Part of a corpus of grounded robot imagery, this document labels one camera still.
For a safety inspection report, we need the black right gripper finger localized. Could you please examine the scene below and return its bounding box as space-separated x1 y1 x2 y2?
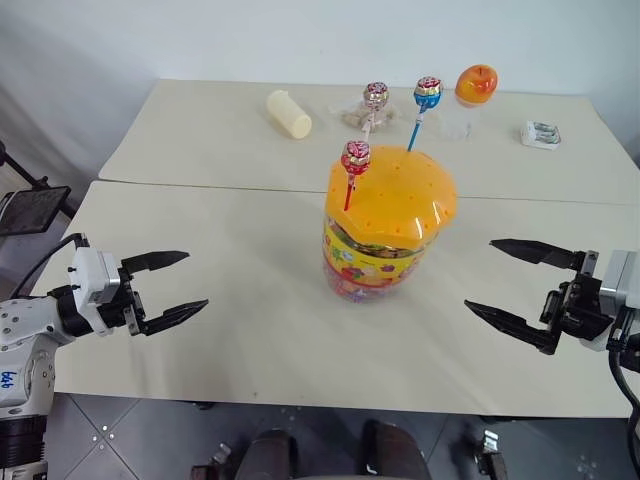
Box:
489 238 585 272
463 299 562 357

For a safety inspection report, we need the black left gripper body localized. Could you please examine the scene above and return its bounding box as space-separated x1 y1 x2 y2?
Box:
97 267 148 337

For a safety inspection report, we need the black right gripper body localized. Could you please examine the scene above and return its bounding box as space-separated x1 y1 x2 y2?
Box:
538 249 615 347

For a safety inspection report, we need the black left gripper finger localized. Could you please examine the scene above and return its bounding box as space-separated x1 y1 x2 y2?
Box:
121 250 191 277
139 299 210 337

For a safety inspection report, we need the blue wrapped lollipop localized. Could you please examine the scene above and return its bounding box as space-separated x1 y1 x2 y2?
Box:
405 75 446 153

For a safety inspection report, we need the red wrapped lollipop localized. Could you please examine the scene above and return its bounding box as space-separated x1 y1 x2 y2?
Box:
340 139 372 212

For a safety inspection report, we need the pink wrapped lollipop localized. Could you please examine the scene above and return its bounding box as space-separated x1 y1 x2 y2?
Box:
360 81 392 147

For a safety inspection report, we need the white battery pack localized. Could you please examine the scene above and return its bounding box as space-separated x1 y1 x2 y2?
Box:
519 119 563 149

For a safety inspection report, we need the black tablet screen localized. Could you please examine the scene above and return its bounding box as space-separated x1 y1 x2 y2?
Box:
0 185 72 237

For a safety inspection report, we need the clear plastic cup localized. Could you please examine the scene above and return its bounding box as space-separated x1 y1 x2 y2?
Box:
438 103 482 143

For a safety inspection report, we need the orange plastic lollipop jar lid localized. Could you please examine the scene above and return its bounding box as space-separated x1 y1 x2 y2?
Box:
323 144 459 247

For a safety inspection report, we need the clear printed candy jar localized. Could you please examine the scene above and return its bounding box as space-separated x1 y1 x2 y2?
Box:
319 219 427 306

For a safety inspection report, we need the black tripod stand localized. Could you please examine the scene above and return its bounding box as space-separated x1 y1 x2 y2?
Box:
0 141 51 192

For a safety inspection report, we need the dark rounded shape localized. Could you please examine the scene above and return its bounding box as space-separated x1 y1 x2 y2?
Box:
233 428 297 480

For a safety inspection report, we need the orange apple-shaped container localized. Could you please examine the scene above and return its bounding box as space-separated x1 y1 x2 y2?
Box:
454 63 500 109

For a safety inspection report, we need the cream cylindrical container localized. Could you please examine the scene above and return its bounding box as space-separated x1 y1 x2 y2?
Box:
265 88 314 143

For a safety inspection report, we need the clear bag of snacks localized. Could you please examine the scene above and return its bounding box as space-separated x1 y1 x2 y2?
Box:
327 97 402 132

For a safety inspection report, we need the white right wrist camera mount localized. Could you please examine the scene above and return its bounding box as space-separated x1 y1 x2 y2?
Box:
582 249 640 354

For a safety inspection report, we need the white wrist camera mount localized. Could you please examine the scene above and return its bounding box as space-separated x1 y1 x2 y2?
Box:
68 246 123 337
582 249 640 354

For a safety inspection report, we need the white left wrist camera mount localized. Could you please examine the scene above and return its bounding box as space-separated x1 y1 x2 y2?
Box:
68 246 123 337

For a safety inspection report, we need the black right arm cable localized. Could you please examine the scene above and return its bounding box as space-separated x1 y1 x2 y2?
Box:
606 347 640 437

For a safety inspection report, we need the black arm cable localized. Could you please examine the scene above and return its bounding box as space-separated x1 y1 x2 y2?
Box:
606 347 640 437
17 232 92 297

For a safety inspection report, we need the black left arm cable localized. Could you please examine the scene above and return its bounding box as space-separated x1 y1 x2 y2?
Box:
17 232 92 297

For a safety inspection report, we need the metal bracket under table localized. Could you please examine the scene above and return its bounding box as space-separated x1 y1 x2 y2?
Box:
468 428 510 480
190 441 233 480

